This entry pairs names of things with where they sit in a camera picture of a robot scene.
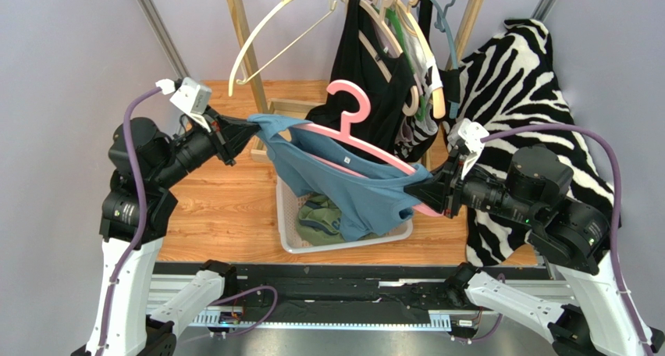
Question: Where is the blue tank top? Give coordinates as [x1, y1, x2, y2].
[248, 114, 432, 241]

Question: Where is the pink hanger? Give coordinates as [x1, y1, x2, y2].
[290, 79, 443, 219]

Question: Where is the green tank top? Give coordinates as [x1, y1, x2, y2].
[295, 194, 379, 246]

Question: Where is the cream hanger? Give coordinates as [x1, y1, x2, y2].
[228, 0, 345, 98]

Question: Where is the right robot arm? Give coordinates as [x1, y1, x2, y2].
[405, 145, 664, 355]

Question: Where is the striped tank top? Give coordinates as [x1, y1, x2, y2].
[394, 2, 444, 162]

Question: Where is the grey blue hanger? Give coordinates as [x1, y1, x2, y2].
[429, 0, 461, 119]

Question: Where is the beige wooden hanger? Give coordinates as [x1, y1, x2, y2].
[369, 0, 446, 118]

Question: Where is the black tank top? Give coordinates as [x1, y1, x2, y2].
[304, 0, 425, 164]

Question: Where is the green hanger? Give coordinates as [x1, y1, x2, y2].
[386, 8, 431, 122]

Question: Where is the white plastic basket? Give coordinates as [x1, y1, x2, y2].
[276, 178, 414, 254]

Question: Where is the zebra print blanket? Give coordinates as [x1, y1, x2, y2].
[441, 20, 614, 267]

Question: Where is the wooden clothes rack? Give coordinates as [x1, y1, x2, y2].
[222, 0, 490, 164]

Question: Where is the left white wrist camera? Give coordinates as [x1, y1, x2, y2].
[155, 77, 212, 132]

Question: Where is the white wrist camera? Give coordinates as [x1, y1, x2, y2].
[155, 77, 212, 132]
[447, 119, 489, 180]

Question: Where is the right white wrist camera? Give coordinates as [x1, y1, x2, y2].
[447, 119, 489, 180]

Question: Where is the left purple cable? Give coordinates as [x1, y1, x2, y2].
[93, 85, 172, 356]

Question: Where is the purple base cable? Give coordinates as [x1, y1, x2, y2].
[210, 285, 280, 337]

